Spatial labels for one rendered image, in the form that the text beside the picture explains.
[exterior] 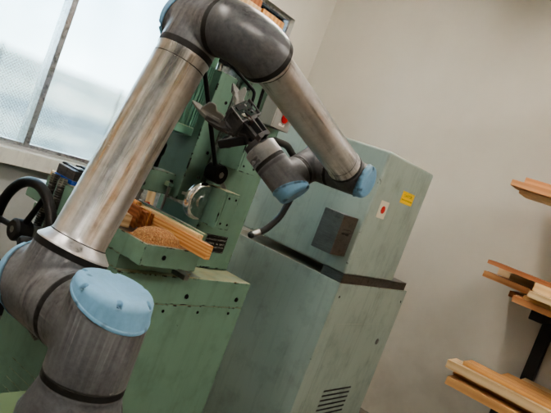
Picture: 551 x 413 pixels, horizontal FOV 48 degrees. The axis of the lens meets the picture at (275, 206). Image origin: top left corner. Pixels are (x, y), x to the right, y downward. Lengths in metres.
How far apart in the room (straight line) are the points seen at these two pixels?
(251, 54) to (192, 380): 1.24
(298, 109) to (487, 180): 2.53
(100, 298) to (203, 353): 1.07
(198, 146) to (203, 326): 0.58
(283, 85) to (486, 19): 2.90
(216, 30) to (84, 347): 0.61
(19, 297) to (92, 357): 0.21
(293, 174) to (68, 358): 0.77
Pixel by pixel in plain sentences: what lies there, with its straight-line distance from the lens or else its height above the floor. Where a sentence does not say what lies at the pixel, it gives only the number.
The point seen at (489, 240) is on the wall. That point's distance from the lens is 3.69.
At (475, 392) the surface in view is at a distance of 3.19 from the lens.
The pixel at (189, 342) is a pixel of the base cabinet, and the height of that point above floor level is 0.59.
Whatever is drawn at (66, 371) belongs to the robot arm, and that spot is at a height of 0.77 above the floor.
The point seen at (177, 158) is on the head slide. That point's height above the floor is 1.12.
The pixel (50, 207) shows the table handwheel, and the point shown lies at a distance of 1.65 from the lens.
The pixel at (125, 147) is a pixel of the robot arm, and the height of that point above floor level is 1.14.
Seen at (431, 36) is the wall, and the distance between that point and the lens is 4.15.
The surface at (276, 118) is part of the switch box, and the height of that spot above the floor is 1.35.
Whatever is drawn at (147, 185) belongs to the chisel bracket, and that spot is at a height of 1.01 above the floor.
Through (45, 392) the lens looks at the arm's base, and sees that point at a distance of 1.13.
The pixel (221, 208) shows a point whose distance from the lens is 1.89.
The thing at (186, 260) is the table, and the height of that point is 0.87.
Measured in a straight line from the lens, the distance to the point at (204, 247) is 1.69.
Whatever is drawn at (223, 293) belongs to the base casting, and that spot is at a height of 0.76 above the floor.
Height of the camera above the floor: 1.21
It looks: 4 degrees down
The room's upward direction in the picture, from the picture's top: 21 degrees clockwise
